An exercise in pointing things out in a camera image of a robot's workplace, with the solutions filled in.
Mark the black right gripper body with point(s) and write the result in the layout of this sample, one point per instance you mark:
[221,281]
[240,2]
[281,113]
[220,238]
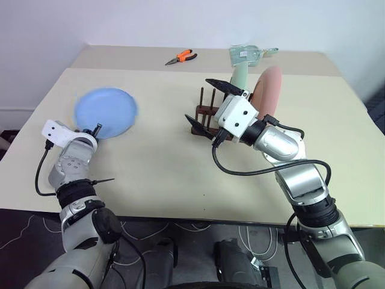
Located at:
[219,138]

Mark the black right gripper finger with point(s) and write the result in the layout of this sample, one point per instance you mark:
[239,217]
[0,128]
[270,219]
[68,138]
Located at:
[198,128]
[224,86]

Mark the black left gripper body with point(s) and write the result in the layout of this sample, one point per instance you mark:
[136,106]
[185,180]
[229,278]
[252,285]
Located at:
[88,132]

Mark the blue plate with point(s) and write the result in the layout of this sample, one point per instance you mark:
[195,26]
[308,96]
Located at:
[105,111]

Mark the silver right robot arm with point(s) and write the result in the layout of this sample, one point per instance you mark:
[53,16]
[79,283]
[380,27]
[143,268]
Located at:
[303,180]

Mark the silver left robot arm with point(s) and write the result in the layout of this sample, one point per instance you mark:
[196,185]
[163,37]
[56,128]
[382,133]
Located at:
[73,164]

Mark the dark wooden dish rack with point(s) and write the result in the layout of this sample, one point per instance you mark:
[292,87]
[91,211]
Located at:
[204,113]

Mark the green plate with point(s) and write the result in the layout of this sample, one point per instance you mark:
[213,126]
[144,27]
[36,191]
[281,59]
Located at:
[239,76]

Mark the clear plastic bag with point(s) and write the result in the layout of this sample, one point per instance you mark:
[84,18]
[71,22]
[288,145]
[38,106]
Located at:
[245,55]

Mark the pink plate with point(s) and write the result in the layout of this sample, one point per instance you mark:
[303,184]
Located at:
[267,90]

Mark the dark rounded shape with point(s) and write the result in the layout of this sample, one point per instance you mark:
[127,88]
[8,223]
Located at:
[233,259]

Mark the black box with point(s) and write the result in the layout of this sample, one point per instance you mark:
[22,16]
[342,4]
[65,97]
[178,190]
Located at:
[269,274]

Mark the black chair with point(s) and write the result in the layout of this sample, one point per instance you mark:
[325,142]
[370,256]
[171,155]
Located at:
[377,113]

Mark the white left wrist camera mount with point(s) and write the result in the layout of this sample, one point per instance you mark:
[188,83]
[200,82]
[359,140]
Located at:
[58,132]

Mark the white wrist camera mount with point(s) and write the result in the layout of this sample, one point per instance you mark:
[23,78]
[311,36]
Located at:
[58,132]
[237,113]

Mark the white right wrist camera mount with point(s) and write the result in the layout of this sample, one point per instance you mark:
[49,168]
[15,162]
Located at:
[237,113]

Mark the dark object at wall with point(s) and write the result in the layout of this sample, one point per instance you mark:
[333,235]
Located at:
[7,143]

